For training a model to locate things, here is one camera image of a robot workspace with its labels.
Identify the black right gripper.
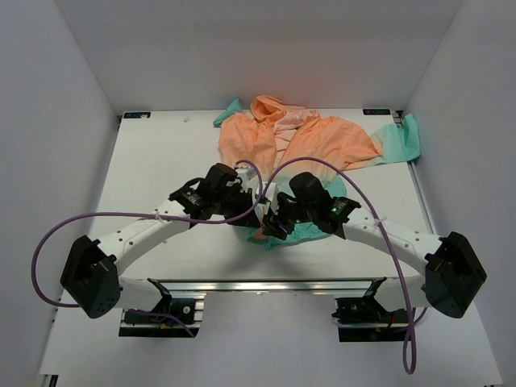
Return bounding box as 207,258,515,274
262,194,316,240

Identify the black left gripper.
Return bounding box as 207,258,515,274
214,187,260,227

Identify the orange and teal jacket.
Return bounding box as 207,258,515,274
212,94,422,251

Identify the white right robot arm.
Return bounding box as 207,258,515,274
263,173,487,322

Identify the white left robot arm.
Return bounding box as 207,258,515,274
60,162,261,322

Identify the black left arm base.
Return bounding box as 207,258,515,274
117,279,205,339

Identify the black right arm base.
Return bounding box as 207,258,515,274
331,277,408,343

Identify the blue right table label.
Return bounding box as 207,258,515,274
362,108,391,115

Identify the blue table label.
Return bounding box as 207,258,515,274
123,112,151,119
362,108,391,115

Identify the blue left table label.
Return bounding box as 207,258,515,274
123,112,151,119

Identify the aluminium table edge rail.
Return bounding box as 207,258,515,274
74,277,456,295

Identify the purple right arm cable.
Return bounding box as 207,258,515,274
264,157,418,375

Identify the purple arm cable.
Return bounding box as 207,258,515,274
264,157,418,375
30,160,265,338

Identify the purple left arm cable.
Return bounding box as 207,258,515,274
30,160,265,338

